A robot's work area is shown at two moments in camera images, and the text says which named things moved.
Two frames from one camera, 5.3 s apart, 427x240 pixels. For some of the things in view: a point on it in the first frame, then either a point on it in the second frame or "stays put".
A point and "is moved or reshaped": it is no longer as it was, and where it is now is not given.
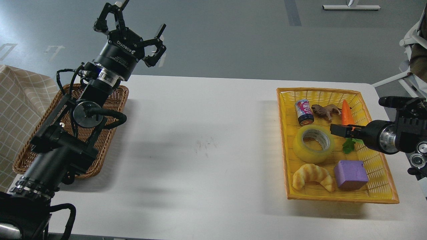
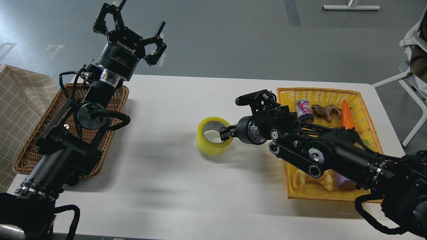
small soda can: [304, 113] stays put
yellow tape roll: [307, 154] is moved or reshaped
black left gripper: [120, 54] stays put
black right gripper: [379, 134] → [247, 131]
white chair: [413, 77] stays put
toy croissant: [312, 172] stays put
